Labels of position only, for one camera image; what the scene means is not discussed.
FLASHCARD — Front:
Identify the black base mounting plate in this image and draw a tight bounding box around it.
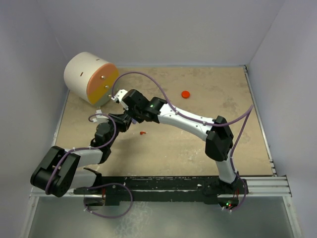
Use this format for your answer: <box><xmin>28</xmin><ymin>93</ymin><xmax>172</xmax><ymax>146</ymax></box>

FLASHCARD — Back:
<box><xmin>74</xmin><ymin>176</ymin><xmax>249</xmax><ymax>208</ymax></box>

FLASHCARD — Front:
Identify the round white drawer cabinet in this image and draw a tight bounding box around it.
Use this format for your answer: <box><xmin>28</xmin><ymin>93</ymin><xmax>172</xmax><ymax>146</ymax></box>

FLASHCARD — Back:
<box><xmin>63</xmin><ymin>52</ymin><xmax>119</xmax><ymax>107</ymax></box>

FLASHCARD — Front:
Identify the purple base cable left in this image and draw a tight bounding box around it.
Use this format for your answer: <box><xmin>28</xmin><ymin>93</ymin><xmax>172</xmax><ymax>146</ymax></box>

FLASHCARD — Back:
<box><xmin>83</xmin><ymin>183</ymin><xmax>134</xmax><ymax>219</ymax></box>

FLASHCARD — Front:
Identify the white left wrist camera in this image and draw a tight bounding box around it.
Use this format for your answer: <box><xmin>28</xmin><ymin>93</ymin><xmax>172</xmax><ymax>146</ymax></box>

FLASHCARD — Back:
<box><xmin>88</xmin><ymin>109</ymin><xmax>108</xmax><ymax>124</ymax></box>

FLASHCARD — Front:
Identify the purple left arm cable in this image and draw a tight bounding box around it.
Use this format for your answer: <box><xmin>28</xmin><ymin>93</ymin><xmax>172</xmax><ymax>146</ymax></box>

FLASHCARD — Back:
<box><xmin>45</xmin><ymin>113</ymin><xmax>117</xmax><ymax>195</ymax></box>

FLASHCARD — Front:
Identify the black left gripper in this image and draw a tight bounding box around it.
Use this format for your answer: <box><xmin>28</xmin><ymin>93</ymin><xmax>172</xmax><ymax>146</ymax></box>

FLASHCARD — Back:
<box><xmin>106</xmin><ymin>114</ymin><xmax>132</xmax><ymax>148</ymax></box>

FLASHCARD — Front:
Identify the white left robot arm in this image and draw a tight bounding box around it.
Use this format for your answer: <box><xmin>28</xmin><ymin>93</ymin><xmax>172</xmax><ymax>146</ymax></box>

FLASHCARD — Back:
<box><xmin>30</xmin><ymin>111</ymin><xmax>133</xmax><ymax>197</ymax></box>

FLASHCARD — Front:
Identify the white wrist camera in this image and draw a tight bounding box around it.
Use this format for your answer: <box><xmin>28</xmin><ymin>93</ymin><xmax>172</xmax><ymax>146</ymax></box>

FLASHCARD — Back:
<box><xmin>111</xmin><ymin>89</ymin><xmax>128</xmax><ymax>104</ymax></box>
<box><xmin>88</xmin><ymin>109</ymin><xmax>108</xmax><ymax>124</ymax></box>

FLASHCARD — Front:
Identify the aluminium rail right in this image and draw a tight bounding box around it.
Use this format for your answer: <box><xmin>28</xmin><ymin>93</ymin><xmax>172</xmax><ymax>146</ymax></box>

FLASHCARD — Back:
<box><xmin>243</xmin><ymin>176</ymin><xmax>292</xmax><ymax>197</ymax></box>

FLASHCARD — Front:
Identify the orange round cap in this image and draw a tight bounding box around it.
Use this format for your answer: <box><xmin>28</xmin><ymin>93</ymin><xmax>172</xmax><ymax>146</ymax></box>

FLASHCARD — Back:
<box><xmin>181</xmin><ymin>90</ymin><xmax>190</xmax><ymax>99</ymax></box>

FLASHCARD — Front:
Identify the aluminium rail left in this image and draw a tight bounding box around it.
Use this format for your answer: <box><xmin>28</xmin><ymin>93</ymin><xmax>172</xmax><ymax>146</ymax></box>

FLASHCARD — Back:
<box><xmin>30</xmin><ymin>187</ymin><xmax>74</xmax><ymax>197</ymax></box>

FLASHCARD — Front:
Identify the aluminium rail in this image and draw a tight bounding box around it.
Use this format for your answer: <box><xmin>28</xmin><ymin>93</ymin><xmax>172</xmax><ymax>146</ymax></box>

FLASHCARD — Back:
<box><xmin>243</xmin><ymin>176</ymin><xmax>292</xmax><ymax>197</ymax></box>
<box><xmin>30</xmin><ymin>187</ymin><xmax>74</xmax><ymax>197</ymax></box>

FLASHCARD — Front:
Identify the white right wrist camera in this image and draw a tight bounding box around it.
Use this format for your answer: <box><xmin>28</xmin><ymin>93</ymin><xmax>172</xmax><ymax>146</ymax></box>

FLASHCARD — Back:
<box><xmin>111</xmin><ymin>89</ymin><xmax>128</xmax><ymax>104</ymax></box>

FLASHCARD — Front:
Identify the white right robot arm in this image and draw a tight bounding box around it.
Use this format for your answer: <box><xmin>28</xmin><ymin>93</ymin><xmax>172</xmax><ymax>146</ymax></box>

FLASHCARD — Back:
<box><xmin>115</xmin><ymin>89</ymin><xmax>238</xmax><ymax>194</ymax></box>

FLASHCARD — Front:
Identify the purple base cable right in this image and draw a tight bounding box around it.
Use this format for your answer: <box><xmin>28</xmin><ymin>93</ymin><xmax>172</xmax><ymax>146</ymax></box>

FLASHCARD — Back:
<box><xmin>222</xmin><ymin>171</ymin><xmax>250</xmax><ymax>213</ymax></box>

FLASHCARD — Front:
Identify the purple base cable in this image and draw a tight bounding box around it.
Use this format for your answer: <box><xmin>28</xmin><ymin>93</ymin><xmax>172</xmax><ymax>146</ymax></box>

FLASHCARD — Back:
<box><xmin>222</xmin><ymin>171</ymin><xmax>250</xmax><ymax>213</ymax></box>
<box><xmin>83</xmin><ymin>183</ymin><xmax>134</xmax><ymax>219</ymax></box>

